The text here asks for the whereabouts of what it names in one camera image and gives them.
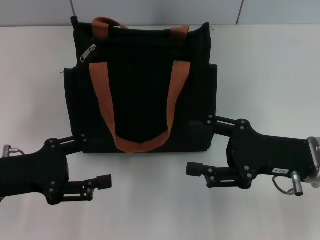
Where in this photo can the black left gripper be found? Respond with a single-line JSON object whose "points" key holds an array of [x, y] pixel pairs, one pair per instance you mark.
{"points": [[32, 170]]}

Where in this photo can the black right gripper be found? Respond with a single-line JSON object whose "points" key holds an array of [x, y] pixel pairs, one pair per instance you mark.
{"points": [[270, 157]]}

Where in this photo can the silver zipper pull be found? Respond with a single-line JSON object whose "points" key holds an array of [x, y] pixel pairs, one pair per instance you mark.
{"points": [[87, 53]]}

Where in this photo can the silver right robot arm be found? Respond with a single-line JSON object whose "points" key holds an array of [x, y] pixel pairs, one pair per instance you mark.
{"points": [[315, 160]]}

